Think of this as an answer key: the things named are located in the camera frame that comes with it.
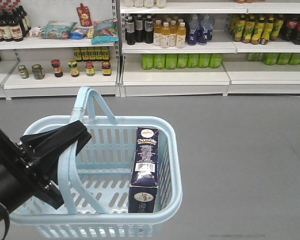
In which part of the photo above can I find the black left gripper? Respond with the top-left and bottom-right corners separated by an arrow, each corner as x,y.
0,120 -> 92,210

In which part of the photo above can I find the light blue plastic basket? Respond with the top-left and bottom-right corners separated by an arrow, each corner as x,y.
10,87 -> 183,239

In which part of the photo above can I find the dark blue cookie box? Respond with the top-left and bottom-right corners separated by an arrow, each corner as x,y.
128,127 -> 159,214

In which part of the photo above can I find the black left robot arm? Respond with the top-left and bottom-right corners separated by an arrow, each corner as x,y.
0,120 -> 92,237

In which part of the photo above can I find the white drinks shelf unit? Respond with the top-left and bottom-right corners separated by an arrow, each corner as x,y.
0,0 -> 300,100

